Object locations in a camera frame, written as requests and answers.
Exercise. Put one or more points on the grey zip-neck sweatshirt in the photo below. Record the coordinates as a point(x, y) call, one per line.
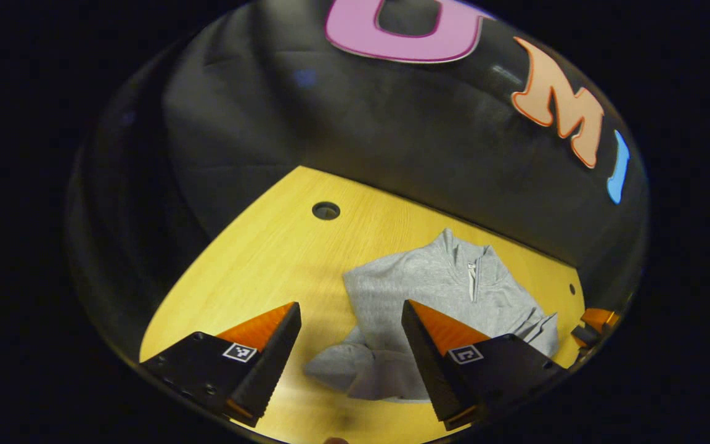
point(429, 277)

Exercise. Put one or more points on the black backdrop cloth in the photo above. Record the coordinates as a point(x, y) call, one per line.
point(361, 123)

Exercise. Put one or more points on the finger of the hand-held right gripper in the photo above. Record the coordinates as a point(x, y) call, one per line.
point(598, 319)

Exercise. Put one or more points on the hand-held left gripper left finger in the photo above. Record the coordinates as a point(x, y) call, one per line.
point(269, 364)

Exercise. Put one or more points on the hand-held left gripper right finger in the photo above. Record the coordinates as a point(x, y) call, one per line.
point(432, 370)

